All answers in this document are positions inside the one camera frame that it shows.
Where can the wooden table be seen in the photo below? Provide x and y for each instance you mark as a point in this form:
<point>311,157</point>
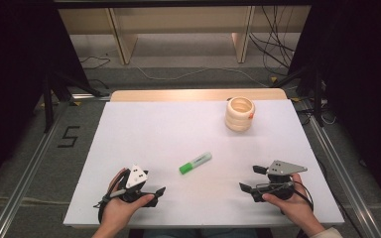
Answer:
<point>178,95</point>

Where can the short aluminium rail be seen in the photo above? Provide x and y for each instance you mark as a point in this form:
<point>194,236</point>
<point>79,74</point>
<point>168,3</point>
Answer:
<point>91,96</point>

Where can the black curtain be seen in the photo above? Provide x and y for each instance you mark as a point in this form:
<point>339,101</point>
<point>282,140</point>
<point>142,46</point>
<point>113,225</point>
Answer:
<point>16,82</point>
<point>360,82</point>

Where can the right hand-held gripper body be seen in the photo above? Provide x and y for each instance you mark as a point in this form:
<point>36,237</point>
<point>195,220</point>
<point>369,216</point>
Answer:
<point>279,180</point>

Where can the green highlighter marker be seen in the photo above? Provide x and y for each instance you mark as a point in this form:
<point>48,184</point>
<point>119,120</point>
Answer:
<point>195,163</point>

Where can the aluminium floor rail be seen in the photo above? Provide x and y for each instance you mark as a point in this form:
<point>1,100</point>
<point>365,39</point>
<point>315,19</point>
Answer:
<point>26,172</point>
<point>344,178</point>

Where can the cream ribbed pen holder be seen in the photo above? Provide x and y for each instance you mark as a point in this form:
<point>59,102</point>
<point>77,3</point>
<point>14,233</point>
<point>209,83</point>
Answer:
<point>239,120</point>

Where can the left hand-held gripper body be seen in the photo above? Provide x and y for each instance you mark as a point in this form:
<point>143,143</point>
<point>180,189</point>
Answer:
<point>136,177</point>

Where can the black tripod stand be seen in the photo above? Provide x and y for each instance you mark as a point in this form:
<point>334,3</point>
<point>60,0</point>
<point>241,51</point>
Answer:
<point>316,89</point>
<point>61,86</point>

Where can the white table board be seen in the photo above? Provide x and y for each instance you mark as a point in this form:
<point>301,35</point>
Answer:
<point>195,132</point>

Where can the person's left hand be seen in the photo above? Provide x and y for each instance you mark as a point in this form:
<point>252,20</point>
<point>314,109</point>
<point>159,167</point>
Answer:
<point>117,211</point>

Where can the beige background desk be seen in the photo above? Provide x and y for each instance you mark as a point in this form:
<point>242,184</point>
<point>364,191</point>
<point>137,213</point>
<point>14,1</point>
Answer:
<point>185,20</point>

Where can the person's right hand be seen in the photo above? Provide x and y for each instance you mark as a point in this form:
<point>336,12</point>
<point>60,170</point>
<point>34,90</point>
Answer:
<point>294,208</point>

